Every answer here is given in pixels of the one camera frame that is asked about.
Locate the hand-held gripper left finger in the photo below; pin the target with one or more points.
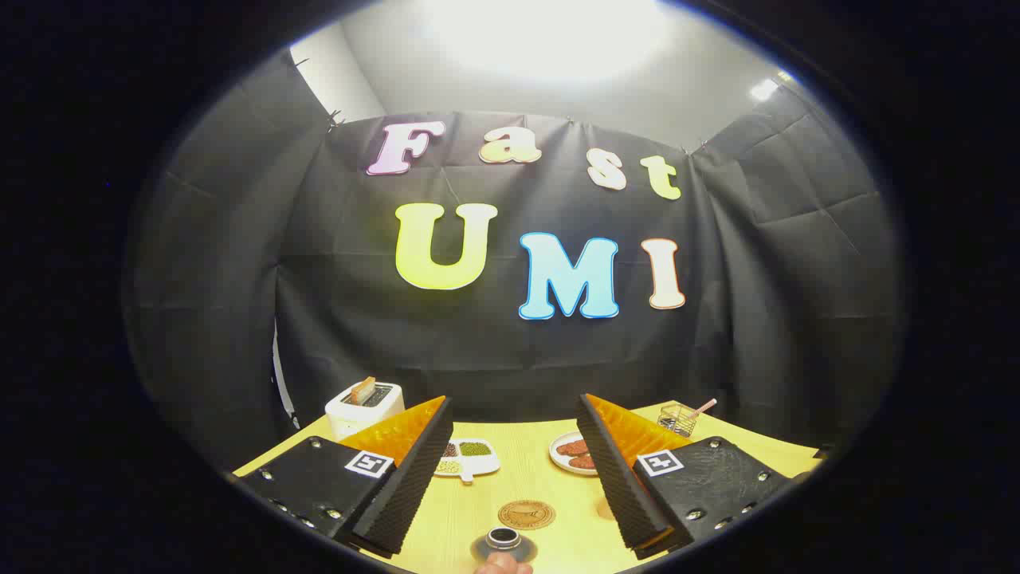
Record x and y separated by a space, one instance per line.
414 470

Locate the toast slice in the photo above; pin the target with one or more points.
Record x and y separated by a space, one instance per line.
362 389

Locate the white round plate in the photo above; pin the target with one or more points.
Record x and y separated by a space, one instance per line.
558 456

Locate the round cork coaster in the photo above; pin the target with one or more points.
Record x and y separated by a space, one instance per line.
527 514

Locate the silver green-label juice bottle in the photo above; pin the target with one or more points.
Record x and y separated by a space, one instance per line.
503 544

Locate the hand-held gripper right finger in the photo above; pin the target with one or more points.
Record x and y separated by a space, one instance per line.
617 478

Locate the wooden table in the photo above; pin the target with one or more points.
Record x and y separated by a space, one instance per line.
526 486

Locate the black backdrop cloth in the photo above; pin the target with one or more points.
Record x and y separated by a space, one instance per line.
510 359

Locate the white divided dish with beans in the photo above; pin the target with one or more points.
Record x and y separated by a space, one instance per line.
476 458

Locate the white toaster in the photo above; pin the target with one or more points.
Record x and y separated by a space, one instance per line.
358 414

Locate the brown meat piece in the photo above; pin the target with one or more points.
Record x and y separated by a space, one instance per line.
572 447
583 461

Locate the pink striped stick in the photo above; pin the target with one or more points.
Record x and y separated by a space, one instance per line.
704 408

